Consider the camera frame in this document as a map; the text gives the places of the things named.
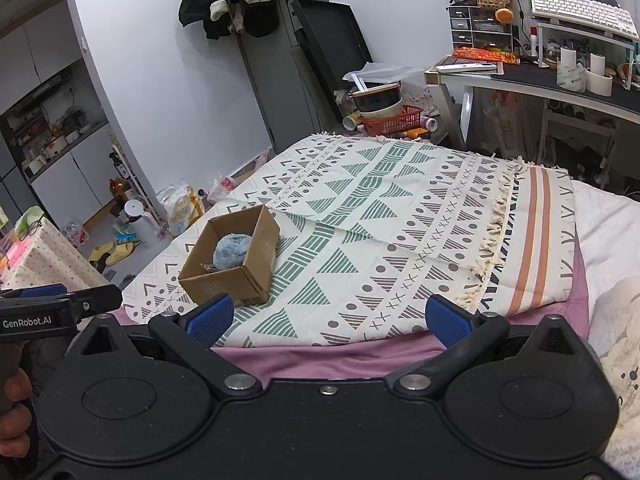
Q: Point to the hanging dark jacket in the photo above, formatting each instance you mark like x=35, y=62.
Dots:
x=200, y=0

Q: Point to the pink white tube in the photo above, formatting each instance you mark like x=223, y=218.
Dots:
x=429, y=123

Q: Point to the dotted cloth cover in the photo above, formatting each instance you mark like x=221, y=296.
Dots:
x=45, y=260

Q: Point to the black flat panel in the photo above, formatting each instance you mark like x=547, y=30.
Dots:
x=332, y=45

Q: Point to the dark desktop drawer organizer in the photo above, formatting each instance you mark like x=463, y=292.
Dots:
x=480, y=30

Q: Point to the fluffy blue hat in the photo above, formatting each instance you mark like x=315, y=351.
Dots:
x=230, y=252

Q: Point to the cardboard tubes under desk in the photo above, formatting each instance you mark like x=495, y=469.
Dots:
x=582, y=112

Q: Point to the white keyboard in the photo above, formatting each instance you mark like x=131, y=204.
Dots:
x=580, y=10

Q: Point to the patterned cream green blanket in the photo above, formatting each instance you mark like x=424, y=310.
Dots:
x=375, y=220

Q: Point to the white yellow printed bag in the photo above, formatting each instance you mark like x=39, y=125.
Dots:
x=181, y=210

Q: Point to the small orange figure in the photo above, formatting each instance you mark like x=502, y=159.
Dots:
x=117, y=187

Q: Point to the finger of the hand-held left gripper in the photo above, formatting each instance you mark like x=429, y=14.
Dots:
x=97, y=302
x=45, y=290

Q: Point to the person's left hand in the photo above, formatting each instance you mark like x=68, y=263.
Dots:
x=15, y=392

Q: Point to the dark bowl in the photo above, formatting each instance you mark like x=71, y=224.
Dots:
x=375, y=96

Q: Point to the plastic bag with orange print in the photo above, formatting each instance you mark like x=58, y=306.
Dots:
x=502, y=125

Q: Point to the cream bowl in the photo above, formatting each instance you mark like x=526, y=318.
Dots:
x=382, y=111

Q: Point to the translucent plastic bag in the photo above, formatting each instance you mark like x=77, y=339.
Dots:
x=382, y=75

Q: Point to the orange patterned packet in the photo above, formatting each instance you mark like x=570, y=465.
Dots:
x=485, y=55

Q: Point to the orange round plush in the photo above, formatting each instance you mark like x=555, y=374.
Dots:
x=504, y=16

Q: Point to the cream printed pillow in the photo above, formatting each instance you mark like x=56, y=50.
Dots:
x=622, y=360

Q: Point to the dotted white cloth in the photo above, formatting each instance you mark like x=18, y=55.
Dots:
x=434, y=101

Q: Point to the white metal frame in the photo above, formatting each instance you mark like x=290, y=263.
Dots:
x=575, y=140

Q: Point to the white duvet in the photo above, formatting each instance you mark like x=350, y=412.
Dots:
x=610, y=230

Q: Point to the cardboard tube roll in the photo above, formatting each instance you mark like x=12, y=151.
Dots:
x=351, y=121

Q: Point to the large white tape roll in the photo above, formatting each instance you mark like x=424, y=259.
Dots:
x=570, y=72

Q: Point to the red white plastic bag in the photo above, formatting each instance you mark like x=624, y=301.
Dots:
x=222, y=189

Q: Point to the pink bed sheet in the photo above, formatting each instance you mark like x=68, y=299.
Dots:
x=325, y=358

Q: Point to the orange plastic basket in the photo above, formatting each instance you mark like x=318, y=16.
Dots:
x=387, y=122

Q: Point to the cream tape roll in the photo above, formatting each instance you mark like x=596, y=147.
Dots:
x=599, y=80

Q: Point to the grey kitchen cabinet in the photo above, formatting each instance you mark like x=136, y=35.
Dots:
x=65, y=170

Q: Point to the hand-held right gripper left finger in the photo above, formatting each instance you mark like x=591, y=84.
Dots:
x=210, y=322

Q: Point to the clear keyboard riser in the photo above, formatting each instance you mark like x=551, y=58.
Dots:
x=585, y=42

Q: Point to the brown cardboard box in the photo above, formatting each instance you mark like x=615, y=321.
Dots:
x=250, y=272

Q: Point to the desk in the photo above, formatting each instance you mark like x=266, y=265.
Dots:
x=525, y=87

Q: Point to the orange toy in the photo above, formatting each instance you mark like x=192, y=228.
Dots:
x=417, y=134

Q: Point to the yellow slipper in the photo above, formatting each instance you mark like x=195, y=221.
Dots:
x=121, y=255
x=101, y=252

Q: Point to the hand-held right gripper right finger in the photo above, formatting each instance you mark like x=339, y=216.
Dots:
x=447, y=325

